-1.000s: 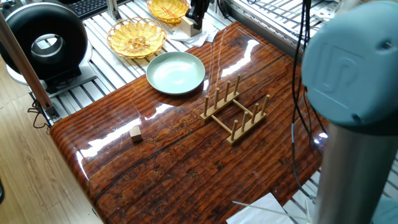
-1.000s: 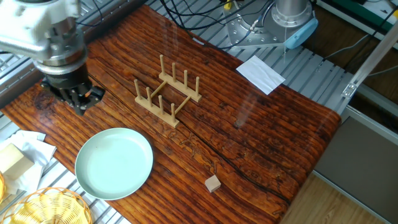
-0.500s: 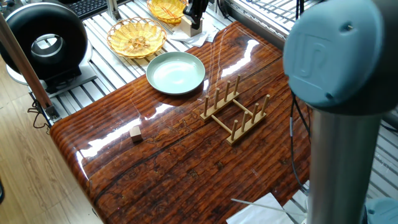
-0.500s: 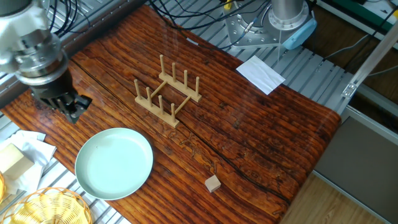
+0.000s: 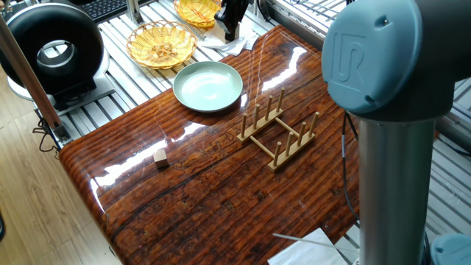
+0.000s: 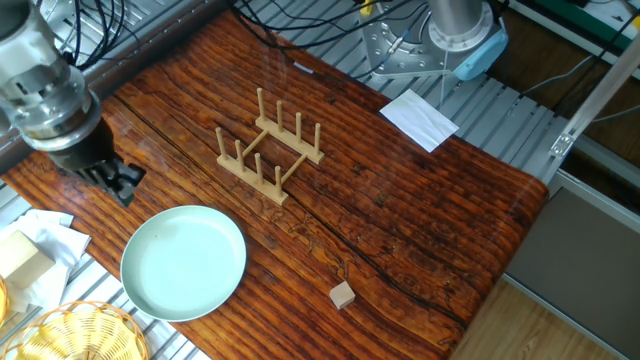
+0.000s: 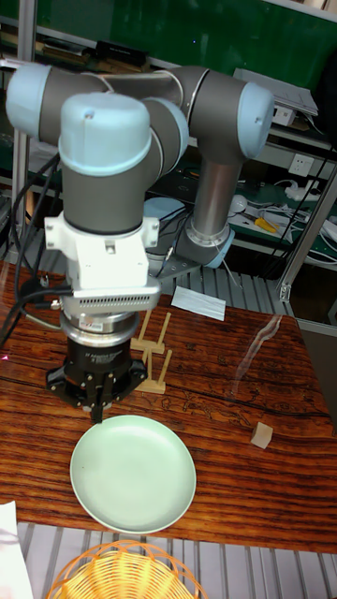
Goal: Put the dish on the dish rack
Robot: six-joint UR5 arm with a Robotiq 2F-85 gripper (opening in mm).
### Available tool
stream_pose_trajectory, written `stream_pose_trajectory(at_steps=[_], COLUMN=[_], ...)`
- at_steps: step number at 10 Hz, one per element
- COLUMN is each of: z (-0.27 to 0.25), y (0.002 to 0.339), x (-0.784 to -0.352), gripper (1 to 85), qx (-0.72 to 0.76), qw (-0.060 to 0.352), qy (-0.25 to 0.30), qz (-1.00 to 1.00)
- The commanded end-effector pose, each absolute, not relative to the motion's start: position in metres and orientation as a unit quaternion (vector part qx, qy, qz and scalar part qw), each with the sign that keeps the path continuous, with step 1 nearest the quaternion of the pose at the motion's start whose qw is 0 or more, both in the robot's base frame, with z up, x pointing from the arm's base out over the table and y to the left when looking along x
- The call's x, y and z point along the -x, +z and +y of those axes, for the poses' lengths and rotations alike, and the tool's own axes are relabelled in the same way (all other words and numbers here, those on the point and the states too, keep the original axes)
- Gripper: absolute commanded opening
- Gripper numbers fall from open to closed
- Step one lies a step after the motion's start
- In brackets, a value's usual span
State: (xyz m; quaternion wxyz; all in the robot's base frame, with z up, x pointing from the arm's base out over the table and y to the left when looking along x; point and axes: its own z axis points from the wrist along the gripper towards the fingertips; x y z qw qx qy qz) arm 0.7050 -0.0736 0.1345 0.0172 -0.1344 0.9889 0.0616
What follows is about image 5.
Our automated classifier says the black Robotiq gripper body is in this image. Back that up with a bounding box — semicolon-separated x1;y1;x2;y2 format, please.
220;0;250;19

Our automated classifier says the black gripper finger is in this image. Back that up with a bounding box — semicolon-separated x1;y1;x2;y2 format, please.
224;16;244;42
214;9;232;30

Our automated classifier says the thin black floor cable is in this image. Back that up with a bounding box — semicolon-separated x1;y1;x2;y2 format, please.
32;108;63;160

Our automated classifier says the yellow wicker basket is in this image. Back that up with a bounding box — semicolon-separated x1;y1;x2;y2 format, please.
173;0;223;30

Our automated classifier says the wooden peg dish rack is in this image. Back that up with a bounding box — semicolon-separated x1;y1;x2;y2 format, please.
235;87;321;174

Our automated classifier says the white paper sheet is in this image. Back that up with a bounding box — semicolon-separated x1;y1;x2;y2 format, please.
267;227;350;265

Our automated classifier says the white crumpled cloth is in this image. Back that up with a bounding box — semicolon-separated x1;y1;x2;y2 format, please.
199;20;261;57

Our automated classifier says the aluminium frame post with bracket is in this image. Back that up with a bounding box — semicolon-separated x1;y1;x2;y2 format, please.
0;16;73;145

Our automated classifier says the black ring shaped device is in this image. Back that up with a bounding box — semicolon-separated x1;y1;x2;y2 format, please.
0;1;117;118

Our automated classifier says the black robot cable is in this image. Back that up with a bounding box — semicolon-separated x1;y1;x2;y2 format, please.
340;110;362;227

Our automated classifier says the wood grain table mat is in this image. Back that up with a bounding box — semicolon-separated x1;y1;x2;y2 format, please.
58;24;364;265

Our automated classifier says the white cable tie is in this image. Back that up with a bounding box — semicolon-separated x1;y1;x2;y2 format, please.
272;232;361;255

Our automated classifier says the short aluminium upright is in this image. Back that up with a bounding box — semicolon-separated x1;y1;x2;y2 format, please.
124;0;146;26

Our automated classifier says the yellow wire basket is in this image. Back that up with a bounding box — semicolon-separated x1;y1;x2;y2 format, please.
126;19;199;71

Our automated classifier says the black keyboard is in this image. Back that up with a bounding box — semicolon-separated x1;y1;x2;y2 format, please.
78;0;148;24

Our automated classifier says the light green round dish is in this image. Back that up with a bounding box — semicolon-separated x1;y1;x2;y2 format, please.
172;60;244;113

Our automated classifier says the small wooden cube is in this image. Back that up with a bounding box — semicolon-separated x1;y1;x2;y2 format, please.
152;149;170;170

